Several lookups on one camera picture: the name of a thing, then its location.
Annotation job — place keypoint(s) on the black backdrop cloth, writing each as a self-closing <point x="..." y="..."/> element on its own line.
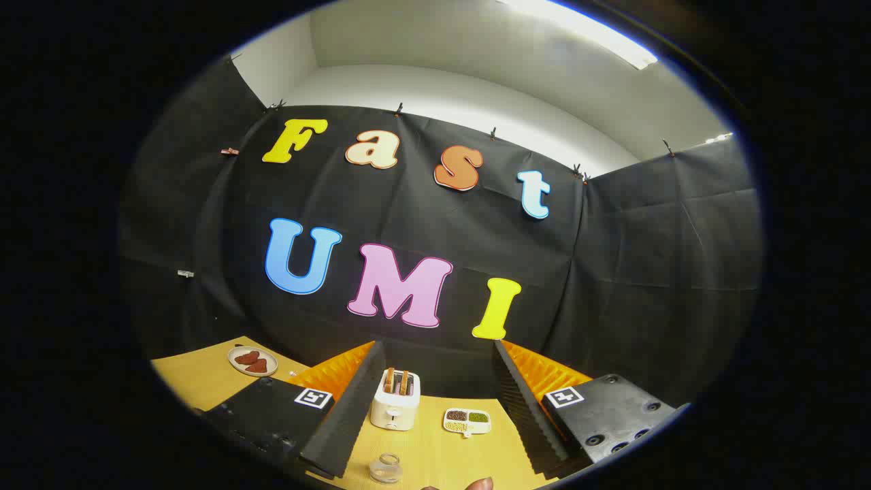
<point x="476" y="231"/>

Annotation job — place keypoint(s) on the red sausage piece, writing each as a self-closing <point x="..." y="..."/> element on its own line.
<point x="257" y="367"/>
<point x="247" y="357"/>

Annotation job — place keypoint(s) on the wooden table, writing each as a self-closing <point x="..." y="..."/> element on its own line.
<point x="197" y="381"/>

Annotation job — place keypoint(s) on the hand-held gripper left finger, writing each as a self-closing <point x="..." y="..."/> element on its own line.
<point x="343" y="422"/>

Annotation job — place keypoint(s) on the clear plastic juice bottle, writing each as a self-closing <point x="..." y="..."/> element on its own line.
<point x="386" y="469"/>

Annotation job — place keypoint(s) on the toast slice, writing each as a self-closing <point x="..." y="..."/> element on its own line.
<point x="404" y="383"/>
<point x="389" y="381"/>

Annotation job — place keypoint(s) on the white toaster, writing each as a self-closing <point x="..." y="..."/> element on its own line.
<point x="395" y="412"/>

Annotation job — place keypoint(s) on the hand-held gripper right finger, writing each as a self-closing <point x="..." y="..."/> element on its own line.
<point x="524" y="415"/>

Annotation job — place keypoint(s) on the white divided grain tray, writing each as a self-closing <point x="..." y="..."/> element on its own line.
<point x="467" y="420"/>

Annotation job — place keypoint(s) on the white round plate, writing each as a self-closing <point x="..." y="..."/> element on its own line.
<point x="235" y="366"/>

